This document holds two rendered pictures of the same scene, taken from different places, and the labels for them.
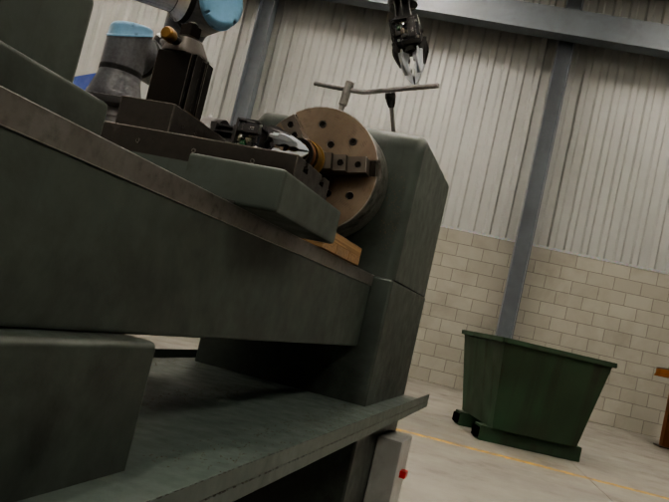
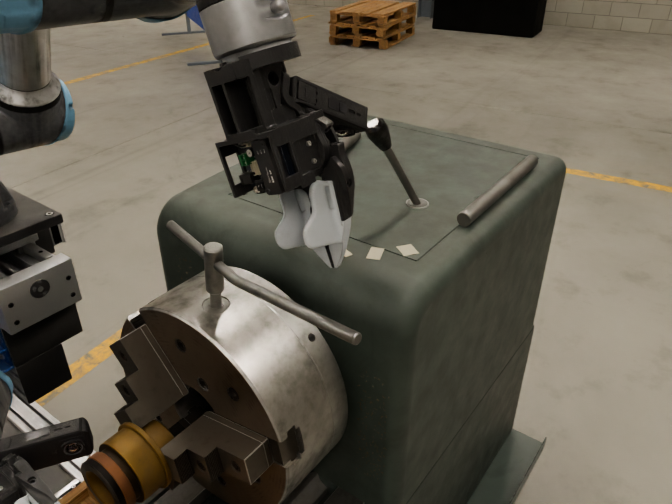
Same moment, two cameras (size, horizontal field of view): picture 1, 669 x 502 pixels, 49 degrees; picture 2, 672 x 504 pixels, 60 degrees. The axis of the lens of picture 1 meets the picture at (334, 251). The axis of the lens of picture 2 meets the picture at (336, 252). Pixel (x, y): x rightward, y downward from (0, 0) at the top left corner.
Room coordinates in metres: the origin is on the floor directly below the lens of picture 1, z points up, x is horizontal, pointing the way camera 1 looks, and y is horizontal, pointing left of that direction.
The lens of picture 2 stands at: (1.33, -0.27, 1.66)
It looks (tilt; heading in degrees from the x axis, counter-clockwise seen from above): 31 degrees down; 20
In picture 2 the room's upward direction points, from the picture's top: straight up
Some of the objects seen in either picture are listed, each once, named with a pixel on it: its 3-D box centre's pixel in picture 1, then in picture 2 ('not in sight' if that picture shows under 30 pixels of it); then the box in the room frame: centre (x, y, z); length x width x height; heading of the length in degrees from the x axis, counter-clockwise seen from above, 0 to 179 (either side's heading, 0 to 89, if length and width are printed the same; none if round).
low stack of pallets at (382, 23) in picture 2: not in sight; (373, 23); (9.72, 2.26, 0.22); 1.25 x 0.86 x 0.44; 174
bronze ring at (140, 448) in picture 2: (303, 158); (133, 463); (1.69, 0.12, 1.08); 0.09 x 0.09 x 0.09; 74
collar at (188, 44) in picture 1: (185, 50); not in sight; (1.25, 0.33, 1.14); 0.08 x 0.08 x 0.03
